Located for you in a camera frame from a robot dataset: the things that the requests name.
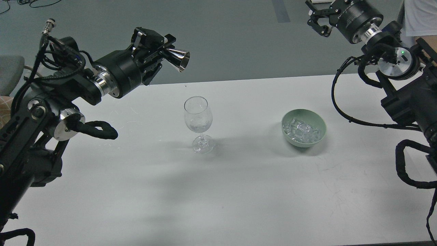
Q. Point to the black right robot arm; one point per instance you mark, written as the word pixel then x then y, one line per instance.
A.
pixel 406 74

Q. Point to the steel cocktail jigger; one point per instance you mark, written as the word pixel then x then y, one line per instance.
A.
pixel 178 58

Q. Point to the green bowl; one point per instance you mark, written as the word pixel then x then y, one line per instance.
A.
pixel 309 117

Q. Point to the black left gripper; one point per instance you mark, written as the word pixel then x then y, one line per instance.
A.
pixel 121 71

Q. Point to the clear wine glass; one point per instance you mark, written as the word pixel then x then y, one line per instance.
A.
pixel 198 118

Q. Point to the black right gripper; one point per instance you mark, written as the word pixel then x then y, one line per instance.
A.
pixel 356 18

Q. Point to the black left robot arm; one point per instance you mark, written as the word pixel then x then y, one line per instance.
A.
pixel 43 118

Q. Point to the grey chair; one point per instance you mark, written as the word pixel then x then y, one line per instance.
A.
pixel 11 70

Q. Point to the pile of ice cubes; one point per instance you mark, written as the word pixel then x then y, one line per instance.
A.
pixel 299 131

